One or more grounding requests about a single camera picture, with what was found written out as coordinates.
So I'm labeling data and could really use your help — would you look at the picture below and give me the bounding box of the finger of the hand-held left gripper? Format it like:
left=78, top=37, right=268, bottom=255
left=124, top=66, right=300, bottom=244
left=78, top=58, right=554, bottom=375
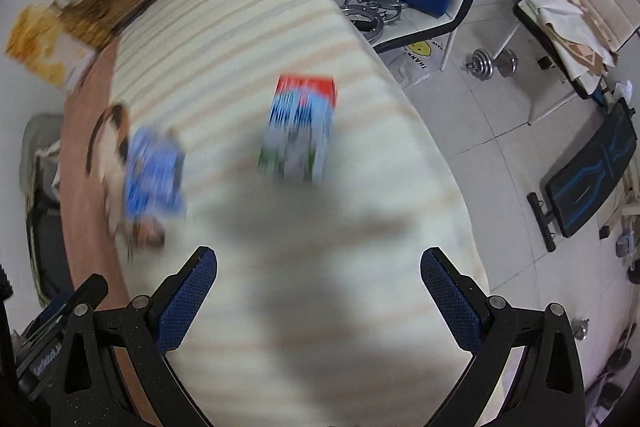
left=22, top=274, right=109, bottom=343

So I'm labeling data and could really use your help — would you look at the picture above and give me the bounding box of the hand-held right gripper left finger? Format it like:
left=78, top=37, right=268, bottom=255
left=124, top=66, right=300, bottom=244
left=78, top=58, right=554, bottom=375
left=64, top=246, right=218, bottom=427

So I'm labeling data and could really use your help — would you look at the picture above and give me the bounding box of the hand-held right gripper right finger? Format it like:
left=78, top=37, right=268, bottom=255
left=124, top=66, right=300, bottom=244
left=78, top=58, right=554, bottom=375
left=420, top=248, right=586, bottom=427

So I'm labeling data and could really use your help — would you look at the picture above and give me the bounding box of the blue plastic wrapper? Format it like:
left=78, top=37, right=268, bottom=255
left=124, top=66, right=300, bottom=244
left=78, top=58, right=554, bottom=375
left=122, top=127, right=188, bottom=220

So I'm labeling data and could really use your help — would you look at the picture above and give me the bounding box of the small blue white carton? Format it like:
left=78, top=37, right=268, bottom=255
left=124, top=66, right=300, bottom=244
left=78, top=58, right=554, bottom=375
left=257, top=74, right=338, bottom=182

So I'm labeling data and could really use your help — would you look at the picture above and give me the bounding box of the small brown round object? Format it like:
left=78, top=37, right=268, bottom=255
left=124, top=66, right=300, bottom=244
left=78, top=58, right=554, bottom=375
left=131, top=217, right=166, bottom=250

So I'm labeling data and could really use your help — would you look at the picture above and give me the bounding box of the calico cat plush toy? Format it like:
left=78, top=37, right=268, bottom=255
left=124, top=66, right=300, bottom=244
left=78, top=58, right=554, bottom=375
left=86, top=103, right=135, bottom=238

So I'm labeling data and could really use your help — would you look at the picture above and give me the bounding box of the black weight bench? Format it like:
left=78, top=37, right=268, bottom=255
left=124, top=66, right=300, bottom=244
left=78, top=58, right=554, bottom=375
left=526, top=99, right=638, bottom=253

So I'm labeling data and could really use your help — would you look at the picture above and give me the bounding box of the white smiley plastic bag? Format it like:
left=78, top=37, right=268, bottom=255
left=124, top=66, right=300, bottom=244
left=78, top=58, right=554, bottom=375
left=387, top=39, right=446, bottom=88

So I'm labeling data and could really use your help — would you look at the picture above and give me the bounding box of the yellow snack bag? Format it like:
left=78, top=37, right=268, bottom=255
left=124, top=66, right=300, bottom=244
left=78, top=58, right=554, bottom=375
left=5, top=4, right=98, bottom=92

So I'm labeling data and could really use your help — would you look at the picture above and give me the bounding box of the striped tablecloth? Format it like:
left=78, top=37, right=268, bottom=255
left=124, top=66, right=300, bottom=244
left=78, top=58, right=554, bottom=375
left=107, top=0, right=491, bottom=427

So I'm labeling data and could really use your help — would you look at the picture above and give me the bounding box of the beige cloth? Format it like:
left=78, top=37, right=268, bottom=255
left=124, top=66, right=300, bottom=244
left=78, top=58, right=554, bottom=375
left=530, top=0, right=621, bottom=80

